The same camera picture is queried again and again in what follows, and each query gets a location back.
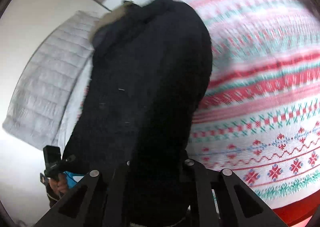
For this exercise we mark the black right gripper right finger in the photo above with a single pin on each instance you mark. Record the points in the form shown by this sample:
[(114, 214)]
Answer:
[(223, 199)]

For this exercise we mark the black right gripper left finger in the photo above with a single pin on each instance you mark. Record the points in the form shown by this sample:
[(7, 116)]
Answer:
[(94, 201)]

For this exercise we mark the black fleece garment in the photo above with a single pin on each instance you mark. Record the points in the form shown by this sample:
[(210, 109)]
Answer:
[(150, 71)]

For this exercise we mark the person's left hand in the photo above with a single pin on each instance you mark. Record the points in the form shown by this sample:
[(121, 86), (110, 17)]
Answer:
[(59, 186)]

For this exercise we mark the grey quilted comforter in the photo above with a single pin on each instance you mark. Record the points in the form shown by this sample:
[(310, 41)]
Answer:
[(46, 84)]

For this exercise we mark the pink patterned fair isle blanket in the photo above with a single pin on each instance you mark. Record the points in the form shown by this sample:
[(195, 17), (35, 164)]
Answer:
[(260, 114)]

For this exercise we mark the dark navy and beige pillow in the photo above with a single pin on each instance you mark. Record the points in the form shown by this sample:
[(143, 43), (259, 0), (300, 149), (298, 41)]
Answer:
[(112, 17)]

